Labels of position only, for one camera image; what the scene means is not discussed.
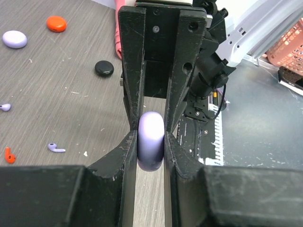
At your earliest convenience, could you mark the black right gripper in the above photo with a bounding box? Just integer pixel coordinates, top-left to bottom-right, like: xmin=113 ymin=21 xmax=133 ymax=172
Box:
xmin=118 ymin=1 xmax=206 ymax=132

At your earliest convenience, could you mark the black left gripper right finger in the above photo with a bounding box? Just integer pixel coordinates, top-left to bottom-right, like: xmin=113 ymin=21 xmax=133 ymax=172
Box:
xmin=164 ymin=132 xmax=303 ymax=227

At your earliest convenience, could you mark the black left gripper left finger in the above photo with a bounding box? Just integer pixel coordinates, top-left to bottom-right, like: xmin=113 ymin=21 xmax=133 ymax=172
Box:
xmin=0 ymin=131 xmax=137 ymax=227

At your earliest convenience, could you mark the lilac earbud table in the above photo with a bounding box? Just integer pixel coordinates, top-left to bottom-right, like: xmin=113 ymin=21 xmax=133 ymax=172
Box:
xmin=47 ymin=143 xmax=66 ymax=153

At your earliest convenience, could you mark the black earbud charging case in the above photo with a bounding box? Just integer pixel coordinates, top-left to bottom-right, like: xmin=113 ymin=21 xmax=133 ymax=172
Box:
xmin=95 ymin=61 xmax=114 ymax=77

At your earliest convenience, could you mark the lilac earbud case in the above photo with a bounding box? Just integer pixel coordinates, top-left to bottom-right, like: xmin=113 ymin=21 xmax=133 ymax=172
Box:
xmin=137 ymin=111 xmax=164 ymax=172
xmin=2 ymin=30 xmax=27 ymax=49

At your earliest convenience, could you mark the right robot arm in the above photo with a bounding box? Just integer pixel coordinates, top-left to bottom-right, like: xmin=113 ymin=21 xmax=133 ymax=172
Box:
xmin=117 ymin=0 xmax=303 ymax=131

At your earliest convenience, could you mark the orange earbud case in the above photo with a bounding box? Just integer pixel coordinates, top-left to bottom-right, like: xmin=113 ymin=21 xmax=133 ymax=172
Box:
xmin=46 ymin=16 xmax=67 ymax=33

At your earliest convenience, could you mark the salmon pink folded cloth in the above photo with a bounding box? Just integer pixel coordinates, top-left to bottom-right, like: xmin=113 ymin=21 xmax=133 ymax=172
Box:
xmin=114 ymin=0 xmax=125 ymax=59

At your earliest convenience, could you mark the lower orange earbud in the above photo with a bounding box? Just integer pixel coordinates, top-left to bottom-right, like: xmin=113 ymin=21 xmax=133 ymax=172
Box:
xmin=4 ymin=147 xmax=16 ymax=164

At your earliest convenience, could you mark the pink plastic basket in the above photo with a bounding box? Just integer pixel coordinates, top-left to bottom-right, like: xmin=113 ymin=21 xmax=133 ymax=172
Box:
xmin=266 ymin=18 xmax=303 ymax=76

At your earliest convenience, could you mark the lilac earbud near cases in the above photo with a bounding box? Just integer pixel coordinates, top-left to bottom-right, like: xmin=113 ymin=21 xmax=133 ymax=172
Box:
xmin=0 ymin=104 xmax=11 ymax=112

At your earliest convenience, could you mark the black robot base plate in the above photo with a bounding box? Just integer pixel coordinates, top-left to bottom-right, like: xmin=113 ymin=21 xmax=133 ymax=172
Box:
xmin=176 ymin=94 xmax=220 ymax=164

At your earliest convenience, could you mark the grey slotted cable duct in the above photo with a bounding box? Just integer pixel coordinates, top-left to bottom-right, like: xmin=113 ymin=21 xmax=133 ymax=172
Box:
xmin=205 ymin=92 xmax=224 ymax=166

